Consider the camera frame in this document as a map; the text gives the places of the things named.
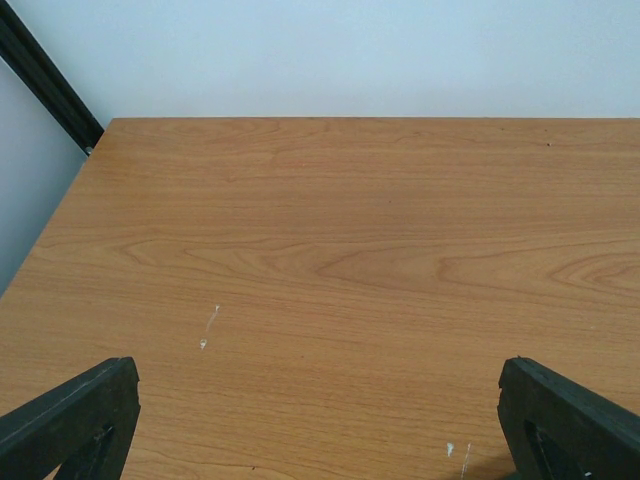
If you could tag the black left frame post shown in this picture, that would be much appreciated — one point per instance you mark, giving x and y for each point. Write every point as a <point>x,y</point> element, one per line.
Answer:
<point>29,61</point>

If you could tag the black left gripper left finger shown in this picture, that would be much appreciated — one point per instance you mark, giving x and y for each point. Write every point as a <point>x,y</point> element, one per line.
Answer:
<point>81,429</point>

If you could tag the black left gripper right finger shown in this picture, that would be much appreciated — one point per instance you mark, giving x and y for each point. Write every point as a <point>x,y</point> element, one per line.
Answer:
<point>558,429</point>

